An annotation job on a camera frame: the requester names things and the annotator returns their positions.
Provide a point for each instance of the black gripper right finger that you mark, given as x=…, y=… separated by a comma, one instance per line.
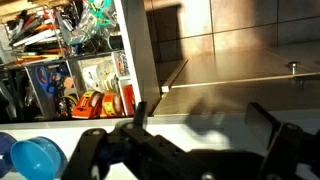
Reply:
x=287, y=145

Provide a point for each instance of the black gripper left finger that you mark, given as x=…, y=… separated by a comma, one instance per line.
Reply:
x=97, y=150

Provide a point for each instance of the orange packing tape roll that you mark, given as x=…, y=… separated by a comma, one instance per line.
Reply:
x=111, y=105

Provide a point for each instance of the red white box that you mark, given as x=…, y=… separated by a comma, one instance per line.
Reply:
x=129, y=99

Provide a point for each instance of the orange tape dispenser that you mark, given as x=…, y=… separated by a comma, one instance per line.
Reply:
x=89, y=105

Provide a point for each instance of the light blue plastic bowl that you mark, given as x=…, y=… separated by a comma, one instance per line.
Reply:
x=38, y=158

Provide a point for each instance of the white shelf cabinet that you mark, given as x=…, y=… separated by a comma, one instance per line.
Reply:
x=107, y=46

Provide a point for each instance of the dark blue plastic bowl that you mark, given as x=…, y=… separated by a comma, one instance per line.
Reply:
x=6, y=143

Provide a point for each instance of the clear organizer with pens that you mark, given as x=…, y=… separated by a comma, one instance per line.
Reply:
x=30, y=35

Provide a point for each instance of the blue handled scissors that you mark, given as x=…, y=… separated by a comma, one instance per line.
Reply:
x=49, y=81

